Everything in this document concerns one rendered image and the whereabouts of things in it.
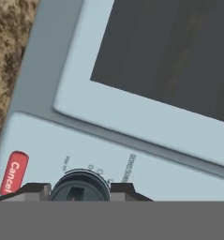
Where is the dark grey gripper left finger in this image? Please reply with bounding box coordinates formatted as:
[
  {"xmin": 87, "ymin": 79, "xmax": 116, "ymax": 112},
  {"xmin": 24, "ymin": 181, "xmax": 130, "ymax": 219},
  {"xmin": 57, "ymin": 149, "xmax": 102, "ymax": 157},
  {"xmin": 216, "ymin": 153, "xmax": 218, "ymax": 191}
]
[{"xmin": 0, "ymin": 182, "xmax": 52, "ymax": 203}]

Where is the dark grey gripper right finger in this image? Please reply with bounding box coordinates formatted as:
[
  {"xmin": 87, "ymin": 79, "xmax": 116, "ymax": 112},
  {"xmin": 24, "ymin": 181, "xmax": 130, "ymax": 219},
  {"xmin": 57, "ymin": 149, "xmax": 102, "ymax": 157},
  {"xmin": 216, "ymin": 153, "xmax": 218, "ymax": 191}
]
[{"xmin": 109, "ymin": 182, "xmax": 155, "ymax": 203}]

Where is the black timer knob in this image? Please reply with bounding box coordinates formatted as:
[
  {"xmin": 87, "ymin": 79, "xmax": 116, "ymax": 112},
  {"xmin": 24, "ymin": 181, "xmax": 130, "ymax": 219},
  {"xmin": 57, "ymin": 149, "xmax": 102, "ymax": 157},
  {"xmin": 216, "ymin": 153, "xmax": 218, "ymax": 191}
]
[{"xmin": 49, "ymin": 169, "xmax": 112, "ymax": 203}]

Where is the pale blue toaster oven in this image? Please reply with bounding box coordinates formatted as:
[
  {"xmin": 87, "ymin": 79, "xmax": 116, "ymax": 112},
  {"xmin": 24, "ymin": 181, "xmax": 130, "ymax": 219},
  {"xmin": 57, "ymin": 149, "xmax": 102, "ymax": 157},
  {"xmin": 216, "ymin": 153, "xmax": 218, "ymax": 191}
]
[{"xmin": 0, "ymin": 0, "xmax": 224, "ymax": 203}]

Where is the toaster oven glass door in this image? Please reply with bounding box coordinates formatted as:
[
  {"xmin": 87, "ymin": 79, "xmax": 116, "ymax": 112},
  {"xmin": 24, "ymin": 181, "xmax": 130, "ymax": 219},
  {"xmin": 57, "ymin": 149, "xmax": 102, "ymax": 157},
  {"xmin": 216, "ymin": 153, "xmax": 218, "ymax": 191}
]
[{"xmin": 52, "ymin": 0, "xmax": 224, "ymax": 171}]

